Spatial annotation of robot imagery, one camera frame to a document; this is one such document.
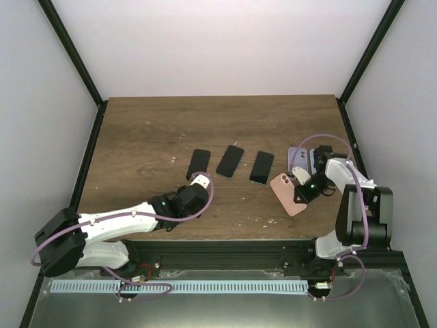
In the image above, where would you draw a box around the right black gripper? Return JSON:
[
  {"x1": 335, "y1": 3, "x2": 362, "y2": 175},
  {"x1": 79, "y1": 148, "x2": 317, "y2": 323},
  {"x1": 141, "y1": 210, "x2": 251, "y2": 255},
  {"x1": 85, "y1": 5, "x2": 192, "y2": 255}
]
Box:
[{"x1": 293, "y1": 174, "x2": 333, "y2": 205}]

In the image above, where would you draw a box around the light blue phone case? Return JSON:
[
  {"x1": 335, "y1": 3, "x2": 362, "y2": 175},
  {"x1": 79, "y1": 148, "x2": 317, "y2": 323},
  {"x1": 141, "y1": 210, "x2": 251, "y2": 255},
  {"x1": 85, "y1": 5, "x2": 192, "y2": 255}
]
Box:
[{"x1": 309, "y1": 149, "x2": 316, "y2": 174}]

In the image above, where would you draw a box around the purple phone case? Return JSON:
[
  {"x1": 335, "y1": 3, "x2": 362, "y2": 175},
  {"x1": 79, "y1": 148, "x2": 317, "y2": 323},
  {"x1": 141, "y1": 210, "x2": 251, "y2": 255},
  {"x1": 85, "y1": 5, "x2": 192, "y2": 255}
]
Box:
[{"x1": 288, "y1": 147, "x2": 309, "y2": 172}]

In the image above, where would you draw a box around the pink phone case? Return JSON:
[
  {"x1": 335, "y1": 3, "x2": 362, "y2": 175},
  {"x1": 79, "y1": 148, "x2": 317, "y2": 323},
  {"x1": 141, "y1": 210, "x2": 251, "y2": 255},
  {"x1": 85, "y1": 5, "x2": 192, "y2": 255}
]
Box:
[{"x1": 270, "y1": 173, "x2": 307, "y2": 217}]

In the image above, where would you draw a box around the phone from purple case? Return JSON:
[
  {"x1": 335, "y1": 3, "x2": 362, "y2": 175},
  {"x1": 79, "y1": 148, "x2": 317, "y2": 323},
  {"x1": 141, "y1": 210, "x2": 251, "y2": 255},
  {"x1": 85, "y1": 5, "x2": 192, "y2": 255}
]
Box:
[{"x1": 249, "y1": 151, "x2": 274, "y2": 185}]

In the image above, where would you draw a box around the phone from pink case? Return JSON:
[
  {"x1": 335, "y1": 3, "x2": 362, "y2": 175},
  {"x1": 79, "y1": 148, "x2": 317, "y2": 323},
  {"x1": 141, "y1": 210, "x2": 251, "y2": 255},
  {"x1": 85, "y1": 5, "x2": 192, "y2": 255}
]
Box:
[{"x1": 186, "y1": 149, "x2": 211, "y2": 180}]

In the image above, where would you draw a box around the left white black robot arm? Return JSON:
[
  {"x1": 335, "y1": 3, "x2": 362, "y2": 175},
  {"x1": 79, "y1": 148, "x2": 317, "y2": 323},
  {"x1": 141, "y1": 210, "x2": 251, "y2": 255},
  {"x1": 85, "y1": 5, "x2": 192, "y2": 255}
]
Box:
[{"x1": 30, "y1": 175, "x2": 214, "y2": 277}]

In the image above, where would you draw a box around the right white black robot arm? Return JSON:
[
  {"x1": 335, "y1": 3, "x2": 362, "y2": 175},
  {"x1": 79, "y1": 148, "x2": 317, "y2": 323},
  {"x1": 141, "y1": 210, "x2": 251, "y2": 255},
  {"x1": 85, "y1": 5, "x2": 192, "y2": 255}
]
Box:
[{"x1": 290, "y1": 145, "x2": 394, "y2": 275}]

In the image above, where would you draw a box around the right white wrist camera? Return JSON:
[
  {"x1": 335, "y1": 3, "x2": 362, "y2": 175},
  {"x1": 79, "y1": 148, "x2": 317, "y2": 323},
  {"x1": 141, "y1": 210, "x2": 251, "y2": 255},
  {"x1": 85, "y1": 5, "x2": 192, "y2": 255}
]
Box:
[{"x1": 292, "y1": 166, "x2": 311, "y2": 185}]

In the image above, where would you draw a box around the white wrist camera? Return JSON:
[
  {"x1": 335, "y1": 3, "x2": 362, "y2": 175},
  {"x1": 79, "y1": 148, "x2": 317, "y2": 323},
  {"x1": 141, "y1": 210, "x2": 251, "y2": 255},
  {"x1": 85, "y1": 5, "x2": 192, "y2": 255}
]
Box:
[
  {"x1": 292, "y1": 166, "x2": 311, "y2": 185},
  {"x1": 190, "y1": 173, "x2": 210, "y2": 189}
]

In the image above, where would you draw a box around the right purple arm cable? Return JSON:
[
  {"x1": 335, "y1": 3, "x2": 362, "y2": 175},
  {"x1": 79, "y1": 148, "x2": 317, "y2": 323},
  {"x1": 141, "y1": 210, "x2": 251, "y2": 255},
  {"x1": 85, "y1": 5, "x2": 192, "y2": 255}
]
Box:
[{"x1": 295, "y1": 134, "x2": 371, "y2": 250}]

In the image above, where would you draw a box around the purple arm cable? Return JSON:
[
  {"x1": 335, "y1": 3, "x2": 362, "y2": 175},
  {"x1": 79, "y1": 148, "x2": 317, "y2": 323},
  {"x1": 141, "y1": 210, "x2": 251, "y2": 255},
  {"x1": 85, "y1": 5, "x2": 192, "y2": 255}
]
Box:
[
  {"x1": 31, "y1": 174, "x2": 215, "y2": 267},
  {"x1": 295, "y1": 134, "x2": 371, "y2": 250}
]

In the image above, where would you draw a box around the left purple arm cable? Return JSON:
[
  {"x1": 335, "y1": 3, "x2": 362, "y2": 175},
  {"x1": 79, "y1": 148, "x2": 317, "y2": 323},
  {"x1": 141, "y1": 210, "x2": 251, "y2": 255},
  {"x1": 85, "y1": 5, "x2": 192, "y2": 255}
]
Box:
[{"x1": 31, "y1": 174, "x2": 215, "y2": 267}]

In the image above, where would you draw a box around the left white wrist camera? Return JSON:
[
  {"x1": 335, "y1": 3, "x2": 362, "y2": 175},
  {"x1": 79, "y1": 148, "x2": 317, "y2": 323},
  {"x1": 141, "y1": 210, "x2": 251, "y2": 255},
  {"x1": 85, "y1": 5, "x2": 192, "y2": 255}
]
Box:
[{"x1": 190, "y1": 173, "x2": 210, "y2": 189}]

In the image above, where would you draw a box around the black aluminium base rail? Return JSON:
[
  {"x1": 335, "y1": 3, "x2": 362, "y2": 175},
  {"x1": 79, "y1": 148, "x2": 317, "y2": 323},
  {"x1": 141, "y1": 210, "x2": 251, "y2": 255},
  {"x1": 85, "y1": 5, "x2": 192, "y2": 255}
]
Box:
[{"x1": 116, "y1": 240, "x2": 407, "y2": 279}]

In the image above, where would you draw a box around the right black frame post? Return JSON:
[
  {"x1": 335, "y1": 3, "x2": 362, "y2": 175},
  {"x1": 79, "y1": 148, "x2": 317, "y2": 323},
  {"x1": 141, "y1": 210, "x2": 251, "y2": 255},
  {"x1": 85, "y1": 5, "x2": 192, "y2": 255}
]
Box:
[{"x1": 340, "y1": 0, "x2": 406, "y2": 100}]

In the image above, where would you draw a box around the black frame post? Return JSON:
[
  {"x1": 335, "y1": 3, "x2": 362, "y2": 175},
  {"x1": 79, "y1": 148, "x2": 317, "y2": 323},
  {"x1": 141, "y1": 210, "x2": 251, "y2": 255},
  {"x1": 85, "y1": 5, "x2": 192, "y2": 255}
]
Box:
[
  {"x1": 36, "y1": 0, "x2": 104, "y2": 107},
  {"x1": 340, "y1": 0, "x2": 406, "y2": 100}
]

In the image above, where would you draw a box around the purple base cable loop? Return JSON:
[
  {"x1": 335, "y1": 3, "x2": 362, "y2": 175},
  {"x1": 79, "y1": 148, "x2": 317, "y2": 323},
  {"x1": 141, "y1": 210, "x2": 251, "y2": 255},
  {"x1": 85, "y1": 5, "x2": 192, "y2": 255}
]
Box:
[{"x1": 102, "y1": 266, "x2": 173, "y2": 303}]

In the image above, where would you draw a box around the left black frame post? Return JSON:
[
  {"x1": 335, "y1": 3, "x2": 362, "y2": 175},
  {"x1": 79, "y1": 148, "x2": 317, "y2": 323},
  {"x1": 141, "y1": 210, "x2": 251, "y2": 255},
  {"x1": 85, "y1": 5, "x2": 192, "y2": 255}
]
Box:
[{"x1": 36, "y1": 0, "x2": 104, "y2": 107}]

